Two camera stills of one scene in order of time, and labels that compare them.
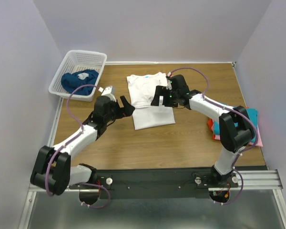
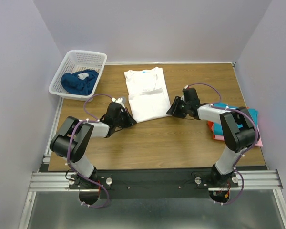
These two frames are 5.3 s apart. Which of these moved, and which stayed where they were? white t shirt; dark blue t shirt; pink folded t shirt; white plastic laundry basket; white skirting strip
Moved: white t shirt
Stayed: pink folded t shirt; white skirting strip; dark blue t shirt; white plastic laundry basket
